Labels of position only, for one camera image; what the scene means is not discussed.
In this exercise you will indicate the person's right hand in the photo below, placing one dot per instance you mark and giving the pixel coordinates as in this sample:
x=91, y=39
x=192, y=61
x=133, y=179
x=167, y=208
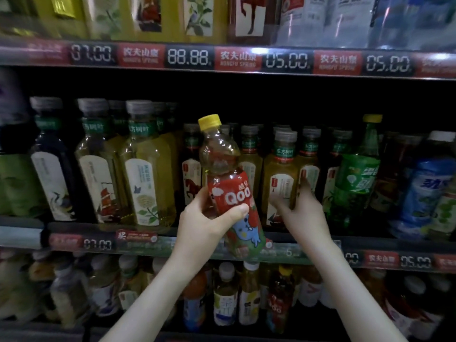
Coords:
x=308, y=224

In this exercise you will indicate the person's left hand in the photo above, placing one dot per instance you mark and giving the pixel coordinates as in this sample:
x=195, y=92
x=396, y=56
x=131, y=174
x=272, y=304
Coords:
x=196, y=238

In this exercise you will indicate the red cartoon label bottle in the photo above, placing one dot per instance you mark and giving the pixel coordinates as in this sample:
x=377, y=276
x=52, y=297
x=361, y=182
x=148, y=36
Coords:
x=231, y=195

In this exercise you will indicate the yellow tea bottle ship label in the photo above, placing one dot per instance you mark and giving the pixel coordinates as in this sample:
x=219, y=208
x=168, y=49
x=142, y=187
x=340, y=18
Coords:
x=281, y=170

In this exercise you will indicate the row of tea juice bottles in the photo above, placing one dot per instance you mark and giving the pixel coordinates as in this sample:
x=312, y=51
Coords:
x=224, y=302

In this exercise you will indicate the row of clear water bottles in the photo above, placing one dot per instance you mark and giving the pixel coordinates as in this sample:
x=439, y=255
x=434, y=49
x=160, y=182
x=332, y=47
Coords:
x=320, y=17

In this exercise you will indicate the brown tea bottle horse label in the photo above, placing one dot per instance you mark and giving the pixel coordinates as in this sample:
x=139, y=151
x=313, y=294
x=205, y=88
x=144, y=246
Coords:
x=253, y=14

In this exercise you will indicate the row of yellow tea bottles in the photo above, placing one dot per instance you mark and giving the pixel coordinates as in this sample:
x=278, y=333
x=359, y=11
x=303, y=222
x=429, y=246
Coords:
x=160, y=17

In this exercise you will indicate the person's left forearm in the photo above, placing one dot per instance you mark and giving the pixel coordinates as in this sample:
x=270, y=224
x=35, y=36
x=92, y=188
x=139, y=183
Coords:
x=153, y=309

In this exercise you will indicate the person's right forearm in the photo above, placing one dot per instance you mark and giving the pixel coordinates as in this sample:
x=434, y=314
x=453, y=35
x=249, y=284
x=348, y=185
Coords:
x=349, y=299

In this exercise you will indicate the green pictured price label strip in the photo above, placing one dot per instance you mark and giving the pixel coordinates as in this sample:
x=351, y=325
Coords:
x=99, y=243

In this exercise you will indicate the red black price label strip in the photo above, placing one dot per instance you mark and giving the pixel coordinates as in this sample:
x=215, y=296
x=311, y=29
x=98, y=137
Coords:
x=189, y=57

